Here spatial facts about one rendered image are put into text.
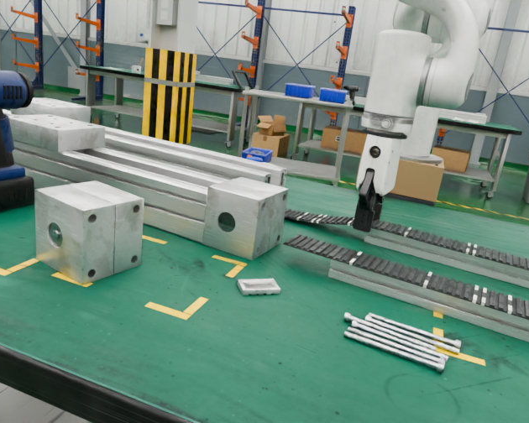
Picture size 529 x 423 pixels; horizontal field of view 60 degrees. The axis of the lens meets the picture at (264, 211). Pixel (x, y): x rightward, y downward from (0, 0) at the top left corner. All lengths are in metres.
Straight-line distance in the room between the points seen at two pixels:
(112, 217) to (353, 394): 0.34
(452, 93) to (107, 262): 0.56
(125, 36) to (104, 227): 9.91
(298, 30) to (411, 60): 8.03
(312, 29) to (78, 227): 8.26
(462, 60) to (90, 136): 0.66
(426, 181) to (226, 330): 0.85
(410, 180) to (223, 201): 0.68
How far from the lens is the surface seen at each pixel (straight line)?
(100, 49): 10.32
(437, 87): 0.77
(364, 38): 8.51
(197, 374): 0.45
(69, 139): 0.91
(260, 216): 0.66
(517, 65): 8.49
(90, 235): 0.57
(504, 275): 0.82
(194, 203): 0.71
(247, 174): 0.87
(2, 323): 0.53
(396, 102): 0.77
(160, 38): 4.26
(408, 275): 0.65
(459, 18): 0.79
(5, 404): 1.33
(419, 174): 1.25
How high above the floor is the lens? 1.05
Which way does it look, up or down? 17 degrees down
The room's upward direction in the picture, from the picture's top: 8 degrees clockwise
